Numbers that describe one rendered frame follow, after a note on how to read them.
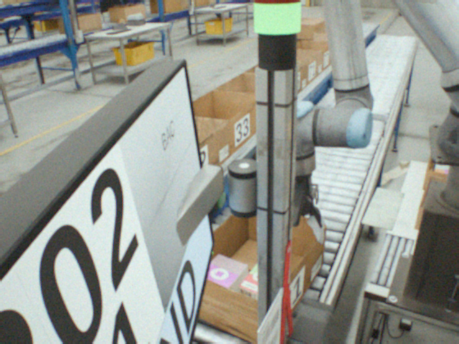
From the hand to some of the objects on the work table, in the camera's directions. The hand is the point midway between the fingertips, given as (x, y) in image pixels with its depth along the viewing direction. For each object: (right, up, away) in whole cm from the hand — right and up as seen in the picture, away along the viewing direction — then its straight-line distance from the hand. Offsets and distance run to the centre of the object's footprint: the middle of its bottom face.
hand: (300, 240), depth 107 cm
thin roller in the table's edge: (+38, -13, +26) cm, 48 cm away
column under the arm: (+45, -18, +12) cm, 50 cm away
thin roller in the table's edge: (+36, -13, +27) cm, 46 cm away
